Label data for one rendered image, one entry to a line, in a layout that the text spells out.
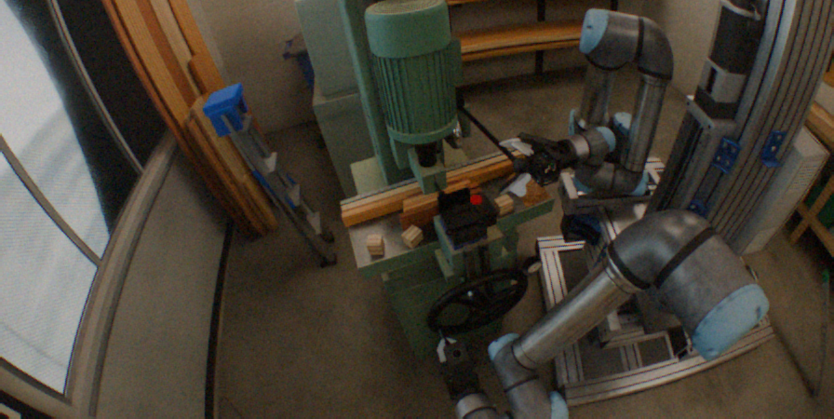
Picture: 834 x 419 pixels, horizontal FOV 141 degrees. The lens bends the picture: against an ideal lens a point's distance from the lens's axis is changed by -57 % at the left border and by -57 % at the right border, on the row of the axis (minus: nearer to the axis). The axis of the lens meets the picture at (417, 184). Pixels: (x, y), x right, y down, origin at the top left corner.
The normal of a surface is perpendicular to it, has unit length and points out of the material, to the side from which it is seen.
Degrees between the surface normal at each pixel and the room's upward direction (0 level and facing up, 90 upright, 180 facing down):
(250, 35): 90
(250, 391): 0
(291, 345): 0
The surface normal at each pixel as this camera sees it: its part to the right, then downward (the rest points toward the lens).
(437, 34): 0.69, 0.43
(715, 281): -0.66, -0.44
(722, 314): -0.79, -0.24
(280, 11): 0.22, 0.65
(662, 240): -0.87, -0.33
